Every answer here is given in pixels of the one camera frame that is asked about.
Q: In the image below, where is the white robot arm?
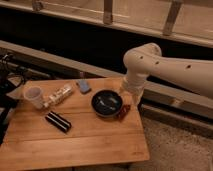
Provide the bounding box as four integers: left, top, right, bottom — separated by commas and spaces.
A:
120, 43, 213, 103

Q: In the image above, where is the black rectangular case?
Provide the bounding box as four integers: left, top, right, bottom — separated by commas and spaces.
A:
45, 111, 72, 133

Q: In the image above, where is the black ceramic bowl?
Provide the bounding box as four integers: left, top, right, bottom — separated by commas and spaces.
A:
91, 90, 123, 118

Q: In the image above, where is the white rectangular box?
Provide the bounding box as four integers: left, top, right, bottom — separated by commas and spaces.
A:
44, 84, 72, 108

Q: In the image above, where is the translucent plastic cup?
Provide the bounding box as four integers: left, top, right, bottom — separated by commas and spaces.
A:
23, 86, 44, 109

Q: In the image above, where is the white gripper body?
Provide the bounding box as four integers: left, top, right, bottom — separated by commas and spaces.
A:
120, 73, 144, 99

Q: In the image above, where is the black tripod stand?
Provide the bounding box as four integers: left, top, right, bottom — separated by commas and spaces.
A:
0, 53, 25, 145

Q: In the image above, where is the blue sponge block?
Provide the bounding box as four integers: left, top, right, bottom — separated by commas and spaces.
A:
76, 79, 91, 94

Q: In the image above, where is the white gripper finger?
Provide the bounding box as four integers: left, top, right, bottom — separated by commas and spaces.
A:
133, 95, 141, 106

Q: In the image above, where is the small red-brown object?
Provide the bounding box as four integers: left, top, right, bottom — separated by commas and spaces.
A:
117, 105, 131, 120

